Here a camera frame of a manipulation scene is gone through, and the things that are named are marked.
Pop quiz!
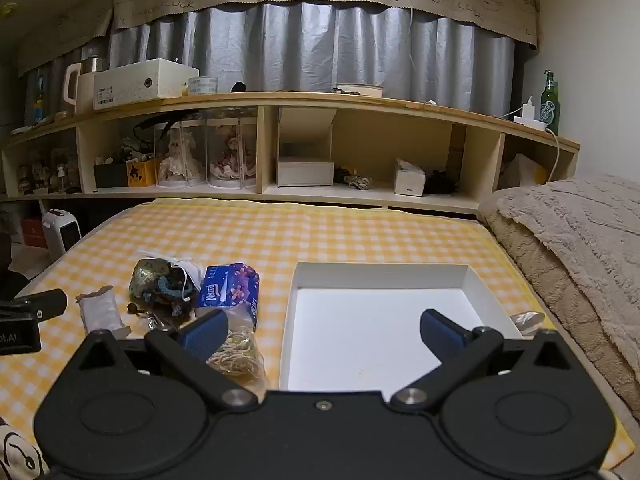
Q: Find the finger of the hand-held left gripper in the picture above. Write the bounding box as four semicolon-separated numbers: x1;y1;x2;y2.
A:
0;289;68;321

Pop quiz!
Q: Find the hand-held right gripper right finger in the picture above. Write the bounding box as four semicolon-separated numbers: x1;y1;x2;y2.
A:
390;308;577;409

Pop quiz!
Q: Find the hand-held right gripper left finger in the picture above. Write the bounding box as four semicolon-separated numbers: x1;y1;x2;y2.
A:
70;308;258;409

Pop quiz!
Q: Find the clear bag of rubber bands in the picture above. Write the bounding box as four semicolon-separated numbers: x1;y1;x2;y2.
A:
206;327;266;392

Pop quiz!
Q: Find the blue knitted ornament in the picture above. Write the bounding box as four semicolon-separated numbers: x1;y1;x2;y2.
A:
152;266;198;317

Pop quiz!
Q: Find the blue tissue packet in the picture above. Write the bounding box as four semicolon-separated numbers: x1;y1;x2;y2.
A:
195;262;261;330

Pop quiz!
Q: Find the white face mask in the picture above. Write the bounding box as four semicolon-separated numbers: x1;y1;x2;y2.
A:
136;250;203;303

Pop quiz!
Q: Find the white shallow cardboard box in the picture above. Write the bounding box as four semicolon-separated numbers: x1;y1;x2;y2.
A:
278;261;526;393

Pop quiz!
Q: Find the patterned brocade drawstring pouch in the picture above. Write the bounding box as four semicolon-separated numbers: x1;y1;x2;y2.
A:
130;258;173;307

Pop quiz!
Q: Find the red box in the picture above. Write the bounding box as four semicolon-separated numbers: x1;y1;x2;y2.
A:
19;217;49;249

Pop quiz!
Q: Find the white space heater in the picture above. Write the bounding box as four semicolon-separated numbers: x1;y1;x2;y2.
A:
42;209;83;264

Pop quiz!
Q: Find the crumpled clear plastic wrapper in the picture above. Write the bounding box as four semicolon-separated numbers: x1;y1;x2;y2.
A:
509;310;547;337

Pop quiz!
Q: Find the cluster of small figurines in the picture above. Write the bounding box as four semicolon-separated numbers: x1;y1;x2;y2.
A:
16;147;81;196

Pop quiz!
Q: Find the yellow checked bed sheet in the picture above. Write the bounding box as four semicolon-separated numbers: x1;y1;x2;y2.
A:
0;197;623;473

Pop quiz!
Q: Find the black small box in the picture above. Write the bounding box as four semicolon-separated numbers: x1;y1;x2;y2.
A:
93;162;129;190

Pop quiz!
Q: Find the black fluffy item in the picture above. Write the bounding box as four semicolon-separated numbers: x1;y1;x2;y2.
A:
424;169;459;196

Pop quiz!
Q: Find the beige fleece blanket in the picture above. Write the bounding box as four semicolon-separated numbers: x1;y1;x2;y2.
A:
476;174;640;423

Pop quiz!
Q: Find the small white carton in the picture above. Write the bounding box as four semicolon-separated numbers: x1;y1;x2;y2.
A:
393;158;426;196

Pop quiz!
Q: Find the yellow small box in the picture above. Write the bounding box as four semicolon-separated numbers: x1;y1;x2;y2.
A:
125;157;156;189

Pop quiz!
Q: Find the white crumpled bag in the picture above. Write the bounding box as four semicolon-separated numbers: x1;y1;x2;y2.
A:
499;153;549;189

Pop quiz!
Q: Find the clear doll display case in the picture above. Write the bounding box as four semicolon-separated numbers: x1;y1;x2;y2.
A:
154;120;207;187
205;117;259;189

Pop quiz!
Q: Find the wooden shelf unit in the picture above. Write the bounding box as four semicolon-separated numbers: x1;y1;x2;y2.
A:
0;91;582;217

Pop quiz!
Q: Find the white open cardboard box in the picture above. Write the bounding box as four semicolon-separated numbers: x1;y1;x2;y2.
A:
277;108;336;188

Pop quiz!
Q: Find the white electric kettle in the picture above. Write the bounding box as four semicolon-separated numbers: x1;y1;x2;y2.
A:
62;63;96;115

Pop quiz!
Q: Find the white storage box with hole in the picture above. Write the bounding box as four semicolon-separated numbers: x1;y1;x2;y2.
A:
93;58;200;111

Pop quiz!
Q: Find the green glass bottle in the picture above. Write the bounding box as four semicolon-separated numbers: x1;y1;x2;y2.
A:
541;69;559;134

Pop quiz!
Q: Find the grey curtain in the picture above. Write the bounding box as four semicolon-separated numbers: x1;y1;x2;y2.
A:
22;1;517;117

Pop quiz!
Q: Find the bundle of braided cord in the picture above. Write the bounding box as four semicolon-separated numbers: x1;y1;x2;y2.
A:
333;169;374;192

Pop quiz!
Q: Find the white charger cable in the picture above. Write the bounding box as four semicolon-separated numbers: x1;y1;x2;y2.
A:
546;126;561;184

